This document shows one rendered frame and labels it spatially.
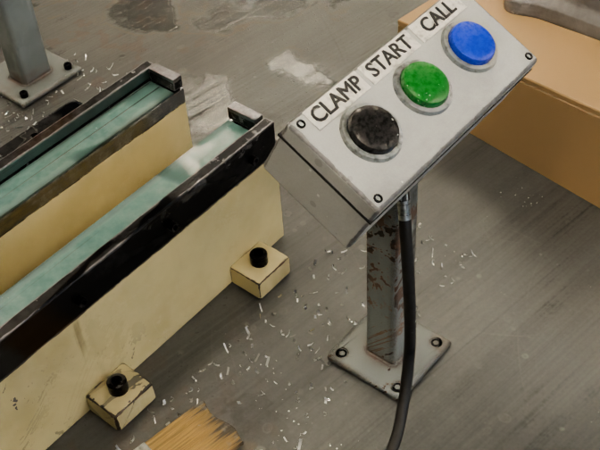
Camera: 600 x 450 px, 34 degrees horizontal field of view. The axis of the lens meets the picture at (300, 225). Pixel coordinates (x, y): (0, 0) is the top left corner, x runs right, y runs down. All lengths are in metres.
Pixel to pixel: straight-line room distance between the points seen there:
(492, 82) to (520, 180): 0.32
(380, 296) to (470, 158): 0.27
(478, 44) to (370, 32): 0.50
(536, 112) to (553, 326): 0.20
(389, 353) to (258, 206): 0.17
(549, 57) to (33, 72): 0.52
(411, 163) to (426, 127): 0.03
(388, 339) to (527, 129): 0.27
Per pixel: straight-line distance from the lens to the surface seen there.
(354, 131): 0.54
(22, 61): 1.07
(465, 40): 0.61
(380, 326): 0.74
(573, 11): 0.94
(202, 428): 0.74
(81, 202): 0.81
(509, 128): 0.93
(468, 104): 0.59
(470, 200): 0.90
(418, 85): 0.57
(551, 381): 0.78
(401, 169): 0.55
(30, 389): 0.71
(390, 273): 0.69
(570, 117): 0.87
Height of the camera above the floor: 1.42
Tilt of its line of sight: 45 degrees down
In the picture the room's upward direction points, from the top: 4 degrees counter-clockwise
